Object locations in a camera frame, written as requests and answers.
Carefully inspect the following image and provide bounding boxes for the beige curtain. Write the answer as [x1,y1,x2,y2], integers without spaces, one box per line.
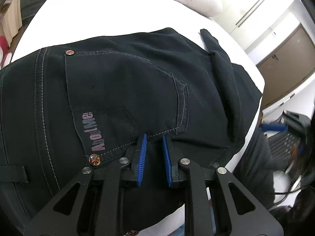
[1,0,22,47]

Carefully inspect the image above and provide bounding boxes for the black denim pants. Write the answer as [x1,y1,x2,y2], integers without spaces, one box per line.
[1,28,262,232]

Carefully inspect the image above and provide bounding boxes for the black laptop keyboard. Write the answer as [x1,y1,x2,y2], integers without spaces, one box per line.
[268,132,301,161]

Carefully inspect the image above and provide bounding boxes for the white wardrobe with black handles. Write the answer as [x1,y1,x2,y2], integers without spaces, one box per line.
[213,0,299,53]

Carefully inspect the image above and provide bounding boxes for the brown wooden door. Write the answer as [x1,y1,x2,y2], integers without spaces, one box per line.
[257,25,314,109]

